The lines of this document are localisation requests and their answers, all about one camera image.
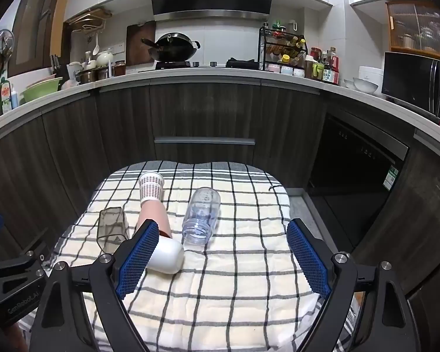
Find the small white bowl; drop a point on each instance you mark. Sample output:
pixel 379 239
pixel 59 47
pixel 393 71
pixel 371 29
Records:
pixel 349 83

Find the dark wood base cabinets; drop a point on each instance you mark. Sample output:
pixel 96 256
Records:
pixel 205 110

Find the black microwave oven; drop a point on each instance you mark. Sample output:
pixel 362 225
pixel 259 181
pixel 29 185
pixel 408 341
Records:
pixel 410 80

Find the brown ceramic jar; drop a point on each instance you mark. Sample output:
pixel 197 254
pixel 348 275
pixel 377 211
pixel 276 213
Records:
pixel 120 68

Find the wooden glass door cabinet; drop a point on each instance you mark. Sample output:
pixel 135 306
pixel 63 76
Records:
pixel 421 25

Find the white rice cooker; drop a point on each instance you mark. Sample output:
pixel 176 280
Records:
pixel 370 73

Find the white teapot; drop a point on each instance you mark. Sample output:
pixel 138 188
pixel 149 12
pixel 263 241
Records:
pixel 104 58

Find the white dotted paper cup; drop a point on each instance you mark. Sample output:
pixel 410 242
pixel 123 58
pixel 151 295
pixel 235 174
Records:
pixel 151 189

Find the brown wooden window frame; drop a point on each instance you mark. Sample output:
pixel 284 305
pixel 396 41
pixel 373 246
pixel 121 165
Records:
pixel 36 25

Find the yellow capped bottle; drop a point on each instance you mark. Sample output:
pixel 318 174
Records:
pixel 286 59

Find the white wall outlet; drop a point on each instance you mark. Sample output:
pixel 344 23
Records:
pixel 117 48

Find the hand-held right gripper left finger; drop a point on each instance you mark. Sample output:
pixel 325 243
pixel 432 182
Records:
pixel 139 260

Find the grey translucent square cup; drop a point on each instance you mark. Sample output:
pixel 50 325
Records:
pixel 112 227

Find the green mug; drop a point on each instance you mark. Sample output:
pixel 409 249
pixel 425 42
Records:
pixel 318 70

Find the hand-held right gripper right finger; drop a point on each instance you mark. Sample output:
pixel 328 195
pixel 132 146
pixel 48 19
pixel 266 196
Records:
pixel 308 256

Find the clear plastic bottle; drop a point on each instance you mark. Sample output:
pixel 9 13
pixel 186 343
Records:
pixel 201 212

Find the pink white bottle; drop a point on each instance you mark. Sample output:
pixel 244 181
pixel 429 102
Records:
pixel 154 220

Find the knife block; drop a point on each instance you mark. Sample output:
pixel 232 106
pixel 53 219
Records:
pixel 55 66

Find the wooden boards on wall rack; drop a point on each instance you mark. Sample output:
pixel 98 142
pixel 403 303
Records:
pixel 90 18

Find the red lidded jar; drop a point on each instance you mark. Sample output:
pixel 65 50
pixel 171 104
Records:
pixel 315 53

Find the white hanging ladle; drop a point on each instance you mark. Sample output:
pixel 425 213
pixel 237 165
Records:
pixel 96 46

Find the large white bowl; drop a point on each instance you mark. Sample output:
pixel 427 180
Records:
pixel 366 85

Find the green label sticker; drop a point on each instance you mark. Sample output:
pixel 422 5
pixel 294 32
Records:
pixel 391 179

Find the dark sauce bottle red label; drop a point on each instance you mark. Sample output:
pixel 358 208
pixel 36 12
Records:
pixel 330 69

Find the black gas stove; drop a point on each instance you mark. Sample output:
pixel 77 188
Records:
pixel 242 63

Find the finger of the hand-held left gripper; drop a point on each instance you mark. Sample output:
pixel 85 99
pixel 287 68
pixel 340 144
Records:
pixel 20 262

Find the black wok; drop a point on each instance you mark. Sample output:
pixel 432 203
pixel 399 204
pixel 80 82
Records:
pixel 174 46

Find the green dish soap bottle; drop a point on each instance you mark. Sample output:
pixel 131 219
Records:
pixel 4 99

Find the dark wooden cutting board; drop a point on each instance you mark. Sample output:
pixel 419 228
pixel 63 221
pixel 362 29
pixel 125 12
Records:
pixel 135 44

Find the green plastic basin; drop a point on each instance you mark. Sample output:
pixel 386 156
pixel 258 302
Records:
pixel 40 91

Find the black built-in dishwasher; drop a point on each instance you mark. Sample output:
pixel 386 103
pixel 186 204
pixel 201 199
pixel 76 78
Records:
pixel 352 176

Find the black white checked cloth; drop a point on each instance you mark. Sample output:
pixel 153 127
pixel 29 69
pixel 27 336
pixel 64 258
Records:
pixel 223 282

